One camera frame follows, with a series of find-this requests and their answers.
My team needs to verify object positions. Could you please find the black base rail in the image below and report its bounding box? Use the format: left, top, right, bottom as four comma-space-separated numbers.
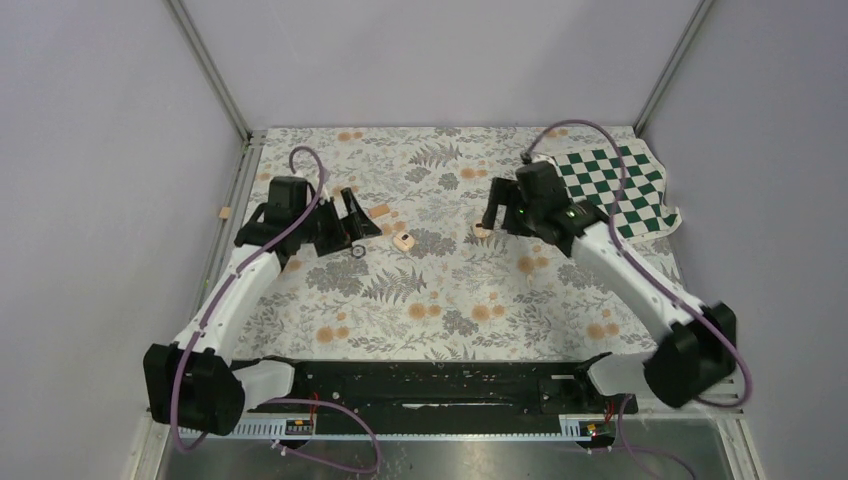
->
255, 360, 638, 437

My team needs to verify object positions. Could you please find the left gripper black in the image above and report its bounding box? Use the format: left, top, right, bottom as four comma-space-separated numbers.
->
295, 188, 381, 256

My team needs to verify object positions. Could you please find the floral patterned table mat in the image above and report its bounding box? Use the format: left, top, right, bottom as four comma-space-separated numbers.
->
235, 126, 655, 361

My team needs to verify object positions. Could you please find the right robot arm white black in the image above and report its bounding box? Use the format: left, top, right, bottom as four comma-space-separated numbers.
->
481, 161, 737, 412

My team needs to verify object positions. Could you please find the green white checkered mat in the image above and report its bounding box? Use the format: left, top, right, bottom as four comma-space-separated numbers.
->
532, 139, 682, 242

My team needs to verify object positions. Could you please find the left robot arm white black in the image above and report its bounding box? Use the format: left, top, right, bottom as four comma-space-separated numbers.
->
143, 176, 382, 436

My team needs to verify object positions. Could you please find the blue poker chip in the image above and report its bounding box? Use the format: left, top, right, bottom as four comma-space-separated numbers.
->
351, 245, 367, 259

